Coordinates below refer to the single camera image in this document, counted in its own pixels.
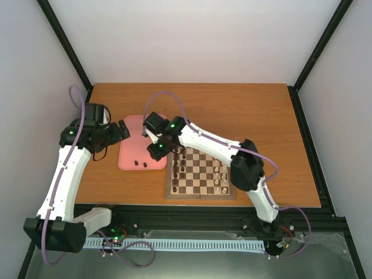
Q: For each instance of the row of white chess pieces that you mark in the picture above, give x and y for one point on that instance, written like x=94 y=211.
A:
x=220 y=176

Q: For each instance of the light blue cable duct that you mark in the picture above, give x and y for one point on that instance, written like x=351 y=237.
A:
x=182 y=245

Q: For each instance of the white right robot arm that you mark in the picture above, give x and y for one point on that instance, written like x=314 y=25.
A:
x=245 y=163

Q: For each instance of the wooden chess board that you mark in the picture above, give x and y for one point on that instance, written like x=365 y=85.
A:
x=198 y=182

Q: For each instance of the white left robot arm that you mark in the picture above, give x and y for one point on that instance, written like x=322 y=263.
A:
x=55 y=228

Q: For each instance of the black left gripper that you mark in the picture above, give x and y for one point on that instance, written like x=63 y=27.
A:
x=117 y=135

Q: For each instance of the black aluminium frame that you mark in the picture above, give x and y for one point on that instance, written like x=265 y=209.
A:
x=213 y=219

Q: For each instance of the pink plastic tray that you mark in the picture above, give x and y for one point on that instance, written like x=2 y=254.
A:
x=134 y=148

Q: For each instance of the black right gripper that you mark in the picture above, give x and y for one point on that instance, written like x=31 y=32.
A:
x=156 y=155

